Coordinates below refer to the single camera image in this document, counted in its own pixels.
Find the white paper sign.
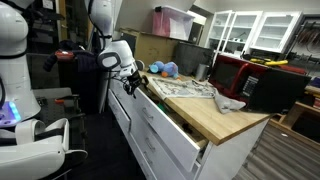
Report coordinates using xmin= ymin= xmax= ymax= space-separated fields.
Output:
xmin=42 ymin=0 xmax=54 ymax=10

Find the yellow wooden post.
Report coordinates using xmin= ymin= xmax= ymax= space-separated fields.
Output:
xmin=57 ymin=0 xmax=69 ymax=43

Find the red and black microwave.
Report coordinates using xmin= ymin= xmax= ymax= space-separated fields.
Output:
xmin=208 ymin=54 xmax=313 ymax=114

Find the pink plastic storage bin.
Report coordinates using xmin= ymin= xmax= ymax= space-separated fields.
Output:
xmin=152 ymin=4 xmax=196 ymax=42

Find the green plastic bottle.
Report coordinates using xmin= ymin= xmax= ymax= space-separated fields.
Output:
xmin=157 ymin=102 xmax=167 ymax=114

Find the small black device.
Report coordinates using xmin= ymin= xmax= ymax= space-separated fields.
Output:
xmin=135 ymin=59 xmax=146 ymax=72

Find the white cabinet with wooden countertop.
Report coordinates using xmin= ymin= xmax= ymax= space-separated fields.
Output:
xmin=107 ymin=53 xmax=273 ymax=180

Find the white drawer with metal handle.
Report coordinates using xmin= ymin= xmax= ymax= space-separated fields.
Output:
xmin=128 ymin=131 xmax=168 ymax=180
xmin=129 ymin=119 xmax=188 ymax=180
xmin=109 ymin=83 xmax=134 ymax=118
xmin=110 ymin=78 xmax=134 ymax=108
xmin=107 ymin=89 xmax=132 ymax=136
xmin=132 ymin=87 xmax=210 ymax=173
xmin=131 ymin=111 xmax=205 ymax=180

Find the perforated grey metal table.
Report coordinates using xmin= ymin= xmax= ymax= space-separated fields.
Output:
xmin=32 ymin=87 xmax=88 ymax=151

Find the black flat panel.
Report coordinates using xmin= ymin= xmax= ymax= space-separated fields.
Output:
xmin=121 ymin=32 xmax=138 ymax=46

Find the wooden workbench frame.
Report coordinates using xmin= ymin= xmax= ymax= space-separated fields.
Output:
xmin=268 ymin=84 xmax=320 ymax=148

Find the dark grey fabric bin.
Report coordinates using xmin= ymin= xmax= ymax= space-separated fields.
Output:
xmin=172 ymin=41 xmax=214 ymax=77

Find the dark jacket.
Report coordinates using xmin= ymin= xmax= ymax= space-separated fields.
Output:
xmin=43 ymin=39 xmax=101 ymax=73

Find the red and black object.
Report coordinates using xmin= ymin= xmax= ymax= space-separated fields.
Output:
xmin=54 ymin=49 xmax=76 ymax=62

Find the black wall tool rack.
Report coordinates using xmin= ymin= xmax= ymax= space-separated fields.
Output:
xmin=293 ymin=14 xmax=320 ymax=58

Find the red tool case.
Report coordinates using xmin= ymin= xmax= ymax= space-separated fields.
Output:
xmin=278 ymin=64 xmax=308 ymax=75

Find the yellow hand tool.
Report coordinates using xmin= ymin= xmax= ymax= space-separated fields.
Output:
xmin=249 ymin=57 xmax=289 ymax=67

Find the metal cup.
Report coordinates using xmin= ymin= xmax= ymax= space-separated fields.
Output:
xmin=195 ymin=63 xmax=210 ymax=82

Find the white glass door cabinet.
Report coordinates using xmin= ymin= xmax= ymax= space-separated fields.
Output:
xmin=205 ymin=9 xmax=303 ymax=56

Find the brown cardboard box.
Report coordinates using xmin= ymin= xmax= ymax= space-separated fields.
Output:
xmin=118 ymin=28 xmax=183 ymax=68

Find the grey rag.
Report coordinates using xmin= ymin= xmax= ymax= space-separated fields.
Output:
xmin=213 ymin=91 xmax=247 ymax=115

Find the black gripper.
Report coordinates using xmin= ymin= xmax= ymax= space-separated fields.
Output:
xmin=123 ymin=69 xmax=150 ymax=99

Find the patterned white cloth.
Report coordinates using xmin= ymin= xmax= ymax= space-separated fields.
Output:
xmin=148 ymin=76 xmax=219 ymax=100

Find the orange handled clamp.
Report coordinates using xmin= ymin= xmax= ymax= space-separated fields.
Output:
xmin=54 ymin=94 xmax=81 ymax=104

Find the blue plush toy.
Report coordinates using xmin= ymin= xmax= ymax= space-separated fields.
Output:
xmin=148 ymin=60 xmax=181 ymax=80

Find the black stand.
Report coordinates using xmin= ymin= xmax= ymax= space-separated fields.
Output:
xmin=58 ymin=61 xmax=107 ymax=114

